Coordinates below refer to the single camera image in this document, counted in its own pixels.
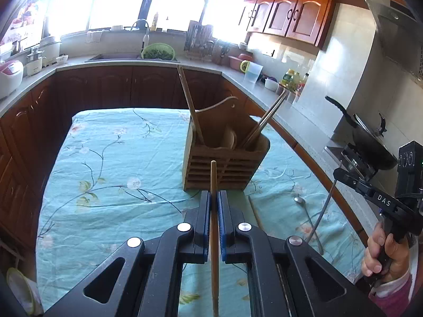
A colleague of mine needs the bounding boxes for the oil bottle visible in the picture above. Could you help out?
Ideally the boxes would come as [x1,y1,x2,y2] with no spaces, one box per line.
[281,69,300,91]

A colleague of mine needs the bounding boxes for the wooden utensil holder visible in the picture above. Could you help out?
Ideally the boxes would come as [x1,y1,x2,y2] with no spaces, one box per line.
[182,97,270,191]

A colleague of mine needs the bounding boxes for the black wok pan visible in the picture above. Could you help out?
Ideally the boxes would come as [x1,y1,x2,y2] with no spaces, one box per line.
[325,96,398,170]

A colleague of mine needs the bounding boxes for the clear plastic pitcher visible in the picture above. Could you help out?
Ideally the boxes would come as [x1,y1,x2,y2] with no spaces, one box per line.
[240,60,263,83]

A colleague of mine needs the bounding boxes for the gas stove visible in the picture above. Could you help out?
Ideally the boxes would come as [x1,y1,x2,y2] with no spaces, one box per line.
[325,143,377,181]

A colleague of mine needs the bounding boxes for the white pot cooker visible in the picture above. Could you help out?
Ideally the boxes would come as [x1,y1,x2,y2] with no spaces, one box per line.
[39,36,61,67]

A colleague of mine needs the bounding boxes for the person's right hand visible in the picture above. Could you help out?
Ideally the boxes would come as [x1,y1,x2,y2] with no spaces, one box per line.
[361,222,410,283]

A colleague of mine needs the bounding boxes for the white red rice cooker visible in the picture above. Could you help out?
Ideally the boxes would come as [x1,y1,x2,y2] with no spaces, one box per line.
[0,60,24,100]

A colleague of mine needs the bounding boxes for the long metal spoon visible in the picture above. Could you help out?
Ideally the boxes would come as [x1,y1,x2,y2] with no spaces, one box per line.
[294,196,324,255]

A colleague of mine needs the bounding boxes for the range hood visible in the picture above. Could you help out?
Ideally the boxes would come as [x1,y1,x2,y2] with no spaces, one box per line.
[365,0,422,84]

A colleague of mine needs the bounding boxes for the sink faucet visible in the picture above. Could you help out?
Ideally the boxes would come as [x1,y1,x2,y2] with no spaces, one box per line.
[130,19,150,52]

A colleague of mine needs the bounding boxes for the lower wooden cabinets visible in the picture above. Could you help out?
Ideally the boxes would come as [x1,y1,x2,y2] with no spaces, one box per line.
[0,64,381,271]

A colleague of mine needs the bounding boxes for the knife block rack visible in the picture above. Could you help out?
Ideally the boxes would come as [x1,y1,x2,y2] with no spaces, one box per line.
[183,20,214,60]

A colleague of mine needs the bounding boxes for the green colander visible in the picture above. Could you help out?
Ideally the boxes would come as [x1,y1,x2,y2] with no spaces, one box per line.
[141,43,176,61]

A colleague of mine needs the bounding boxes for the teal floral tablecloth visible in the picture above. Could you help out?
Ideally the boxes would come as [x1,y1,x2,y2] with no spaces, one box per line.
[36,109,364,308]

